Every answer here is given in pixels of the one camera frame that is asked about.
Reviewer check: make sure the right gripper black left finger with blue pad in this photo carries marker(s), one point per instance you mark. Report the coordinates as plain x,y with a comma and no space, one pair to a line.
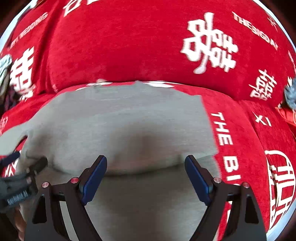
46,221

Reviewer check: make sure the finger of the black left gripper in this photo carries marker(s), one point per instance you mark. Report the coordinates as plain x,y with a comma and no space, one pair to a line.
38,166

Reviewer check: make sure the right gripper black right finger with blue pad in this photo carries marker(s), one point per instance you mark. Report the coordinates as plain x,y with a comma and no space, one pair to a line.
245,220

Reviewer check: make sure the white grey striped cloth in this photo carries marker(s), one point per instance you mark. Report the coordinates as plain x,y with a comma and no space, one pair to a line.
6,62

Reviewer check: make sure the grey fuzzy item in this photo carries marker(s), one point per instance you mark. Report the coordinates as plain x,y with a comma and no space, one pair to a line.
290,93

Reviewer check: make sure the red sofa seat cushion cover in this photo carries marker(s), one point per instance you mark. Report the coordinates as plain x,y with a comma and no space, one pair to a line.
255,145

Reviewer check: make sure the grey knit garment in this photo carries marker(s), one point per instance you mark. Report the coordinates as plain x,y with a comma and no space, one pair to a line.
145,133

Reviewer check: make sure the red sofa back cushion cover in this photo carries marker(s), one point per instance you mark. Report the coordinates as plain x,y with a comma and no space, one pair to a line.
234,47

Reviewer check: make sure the person's left hand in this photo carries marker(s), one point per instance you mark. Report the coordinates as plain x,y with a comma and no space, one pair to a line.
20,224

